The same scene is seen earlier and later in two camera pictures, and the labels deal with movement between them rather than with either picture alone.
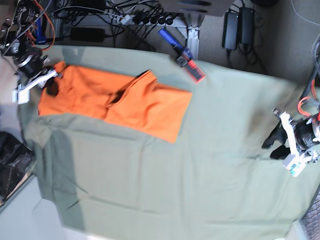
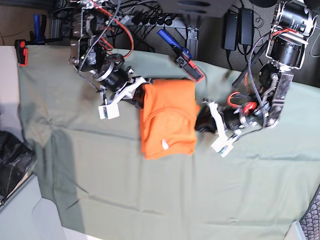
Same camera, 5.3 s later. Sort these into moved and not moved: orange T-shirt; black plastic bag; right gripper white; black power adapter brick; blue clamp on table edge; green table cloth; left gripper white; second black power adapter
Moved: right gripper white; orange T-shirt; left gripper white
Not moved: blue clamp on table edge; second black power adapter; black plastic bag; green table cloth; black power adapter brick
